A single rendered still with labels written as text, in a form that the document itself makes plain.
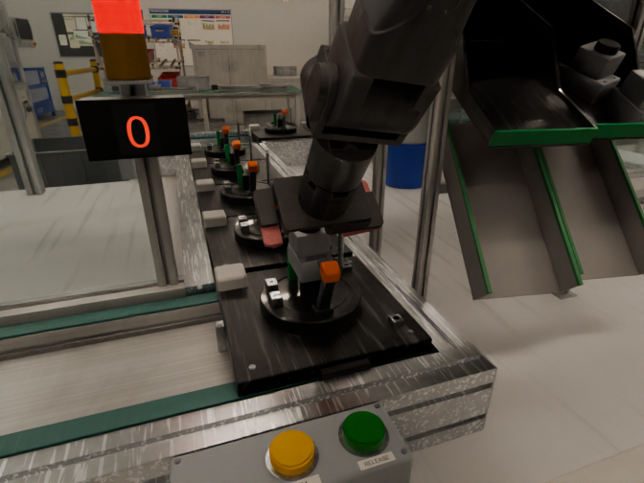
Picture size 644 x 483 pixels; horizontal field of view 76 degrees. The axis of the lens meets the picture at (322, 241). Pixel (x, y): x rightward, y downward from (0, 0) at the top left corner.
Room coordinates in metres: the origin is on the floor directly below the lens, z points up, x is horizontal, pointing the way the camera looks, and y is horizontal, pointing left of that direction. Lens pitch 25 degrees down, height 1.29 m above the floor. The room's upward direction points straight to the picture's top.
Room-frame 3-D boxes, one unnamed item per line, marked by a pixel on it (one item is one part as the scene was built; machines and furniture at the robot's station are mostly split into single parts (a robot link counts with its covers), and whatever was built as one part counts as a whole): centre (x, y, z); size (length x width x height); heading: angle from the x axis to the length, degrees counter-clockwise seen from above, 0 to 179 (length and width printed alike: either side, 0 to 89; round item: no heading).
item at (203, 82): (5.84, 1.69, 0.90); 0.40 x 0.31 x 0.17; 100
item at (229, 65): (8.26, 1.06, 0.69); 2.42 x 1.03 x 1.38; 100
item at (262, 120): (6.04, 0.81, 0.40); 0.61 x 0.41 x 0.22; 100
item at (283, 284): (0.49, 0.02, 0.98); 0.14 x 0.14 x 0.02
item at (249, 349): (0.49, 0.02, 0.96); 0.24 x 0.24 x 0.02; 19
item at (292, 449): (0.26, 0.03, 0.96); 0.04 x 0.04 x 0.02
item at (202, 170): (1.19, 0.26, 1.01); 0.24 x 0.24 x 0.13; 19
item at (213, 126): (5.71, 1.61, 0.36); 0.60 x 0.40 x 0.15; 102
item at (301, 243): (0.50, 0.02, 1.06); 0.08 x 0.04 x 0.07; 19
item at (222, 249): (0.73, 0.10, 1.01); 0.24 x 0.24 x 0.13; 19
